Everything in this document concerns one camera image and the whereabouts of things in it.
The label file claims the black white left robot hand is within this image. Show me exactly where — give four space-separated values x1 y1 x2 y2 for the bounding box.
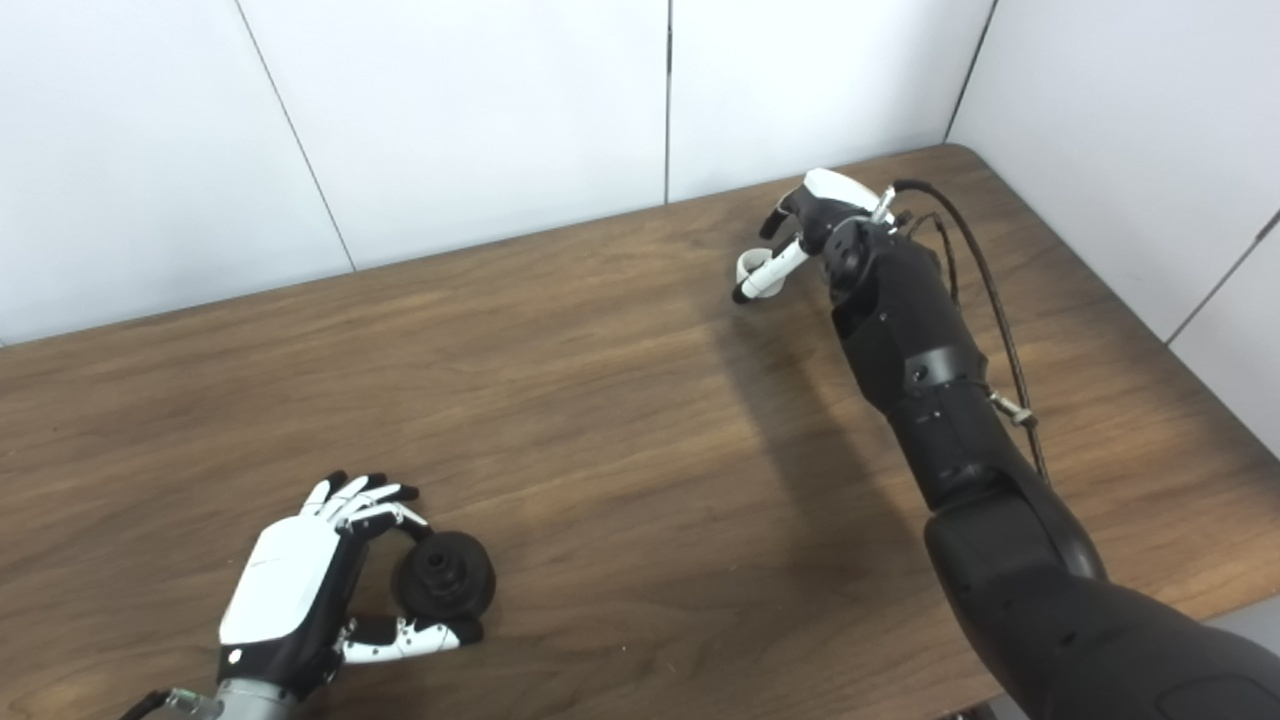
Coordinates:
217 471 485 701

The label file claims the round black gear part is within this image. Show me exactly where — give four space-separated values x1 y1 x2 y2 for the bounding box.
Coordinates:
394 532 497 621

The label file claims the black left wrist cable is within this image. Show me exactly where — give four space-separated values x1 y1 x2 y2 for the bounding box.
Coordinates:
118 688 196 720

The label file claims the white toothed ring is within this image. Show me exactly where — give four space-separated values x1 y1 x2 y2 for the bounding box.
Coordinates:
736 248 791 299

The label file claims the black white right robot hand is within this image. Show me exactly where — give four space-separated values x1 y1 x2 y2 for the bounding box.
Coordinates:
732 168 896 305

